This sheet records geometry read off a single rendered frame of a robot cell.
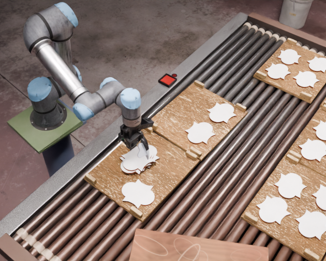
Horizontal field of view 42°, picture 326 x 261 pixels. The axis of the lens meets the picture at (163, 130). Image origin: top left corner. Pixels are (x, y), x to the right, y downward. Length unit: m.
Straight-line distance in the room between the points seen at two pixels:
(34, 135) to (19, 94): 1.62
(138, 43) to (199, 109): 2.07
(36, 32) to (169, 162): 0.81
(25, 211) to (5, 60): 2.45
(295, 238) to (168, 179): 0.58
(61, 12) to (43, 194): 0.78
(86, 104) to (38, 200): 0.53
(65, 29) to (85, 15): 2.79
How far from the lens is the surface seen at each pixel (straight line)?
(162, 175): 1.92
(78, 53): 4.11
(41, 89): 2.08
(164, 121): 2.13
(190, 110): 2.19
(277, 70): 2.51
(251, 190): 1.94
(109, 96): 1.66
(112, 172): 1.94
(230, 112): 2.20
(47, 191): 1.95
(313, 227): 1.89
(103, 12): 4.64
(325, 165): 2.11
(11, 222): 1.91
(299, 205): 1.94
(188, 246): 1.63
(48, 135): 2.19
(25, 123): 2.27
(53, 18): 1.80
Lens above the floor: 2.50
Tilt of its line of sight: 48 degrees down
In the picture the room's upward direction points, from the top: 2 degrees clockwise
